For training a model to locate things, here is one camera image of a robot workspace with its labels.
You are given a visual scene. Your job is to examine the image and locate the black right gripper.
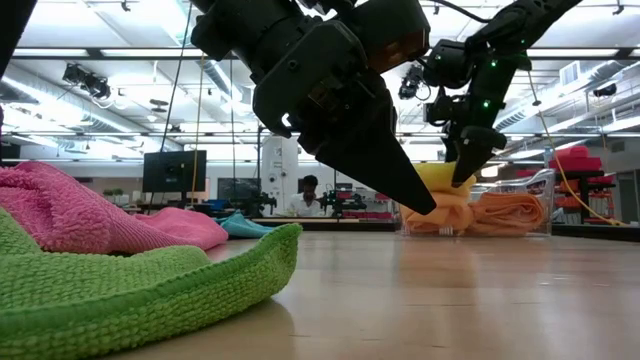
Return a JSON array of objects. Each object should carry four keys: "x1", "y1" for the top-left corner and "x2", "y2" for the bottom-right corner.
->
[{"x1": 423, "y1": 58, "x2": 532, "y2": 188}]

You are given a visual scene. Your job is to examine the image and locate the blue microfiber towel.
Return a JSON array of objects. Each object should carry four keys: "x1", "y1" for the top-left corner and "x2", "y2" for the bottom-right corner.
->
[{"x1": 214, "y1": 210, "x2": 275, "y2": 240}]

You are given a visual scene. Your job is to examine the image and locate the clear plastic bin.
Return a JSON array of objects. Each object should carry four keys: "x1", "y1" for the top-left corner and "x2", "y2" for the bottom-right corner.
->
[{"x1": 397, "y1": 168, "x2": 557, "y2": 238}]

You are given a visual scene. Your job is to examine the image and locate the black overhead camera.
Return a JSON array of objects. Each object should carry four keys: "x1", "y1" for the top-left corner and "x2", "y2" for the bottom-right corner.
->
[
  {"x1": 61, "y1": 62, "x2": 112, "y2": 100},
  {"x1": 397, "y1": 63, "x2": 432, "y2": 102}
]

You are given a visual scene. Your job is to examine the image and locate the pink microfiber towel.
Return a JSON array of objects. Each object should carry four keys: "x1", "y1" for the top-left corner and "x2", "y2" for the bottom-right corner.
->
[{"x1": 0, "y1": 160, "x2": 230, "y2": 255}]

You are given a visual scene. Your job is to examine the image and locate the green microfiber towel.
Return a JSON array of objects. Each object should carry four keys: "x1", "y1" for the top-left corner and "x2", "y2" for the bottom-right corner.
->
[{"x1": 0, "y1": 207, "x2": 304, "y2": 360}]

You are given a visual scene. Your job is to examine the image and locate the yellow microfiber towel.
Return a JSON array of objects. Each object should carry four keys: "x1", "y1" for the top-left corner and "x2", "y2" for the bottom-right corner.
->
[{"x1": 413, "y1": 162, "x2": 478, "y2": 197}]

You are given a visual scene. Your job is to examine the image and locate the black overhead frame beam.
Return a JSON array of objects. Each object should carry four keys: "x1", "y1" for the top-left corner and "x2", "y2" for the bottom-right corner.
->
[{"x1": 12, "y1": 46, "x2": 640, "y2": 61}]

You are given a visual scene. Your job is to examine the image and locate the black computer monitor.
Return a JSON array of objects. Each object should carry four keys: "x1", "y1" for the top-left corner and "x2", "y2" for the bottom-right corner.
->
[{"x1": 142, "y1": 149, "x2": 208, "y2": 194}]

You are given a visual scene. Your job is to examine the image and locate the person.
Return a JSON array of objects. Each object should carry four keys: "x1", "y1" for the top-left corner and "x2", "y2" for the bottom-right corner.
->
[{"x1": 287, "y1": 174, "x2": 325, "y2": 218}]

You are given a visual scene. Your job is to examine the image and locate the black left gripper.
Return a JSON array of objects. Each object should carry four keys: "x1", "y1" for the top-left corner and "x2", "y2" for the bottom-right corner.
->
[{"x1": 252, "y1": 18, "x2": 438, "y2": 217}]

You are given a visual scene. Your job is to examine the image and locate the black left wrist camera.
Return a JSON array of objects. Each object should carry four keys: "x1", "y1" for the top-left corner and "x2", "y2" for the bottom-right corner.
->
[{"x1": 344, "y1": 0, "x2": 432, "y2": 75}]

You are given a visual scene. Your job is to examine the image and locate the black hanging cable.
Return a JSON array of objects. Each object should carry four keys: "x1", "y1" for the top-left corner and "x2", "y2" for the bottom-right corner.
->
[{"x1": 158, "y1": 0, "x2": 195, "y2": 153}]

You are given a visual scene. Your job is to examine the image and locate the black background table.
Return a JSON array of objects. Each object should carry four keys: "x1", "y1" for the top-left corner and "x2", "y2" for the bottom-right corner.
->
[{"x1": 519, "y1": 169, "x2": 617, "y2": 224}]

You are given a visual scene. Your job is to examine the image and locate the red plastic crate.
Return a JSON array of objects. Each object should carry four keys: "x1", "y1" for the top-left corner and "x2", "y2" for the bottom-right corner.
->
[{"x1": 547, "y1": 144, "x2": 605, "y2": 175}]

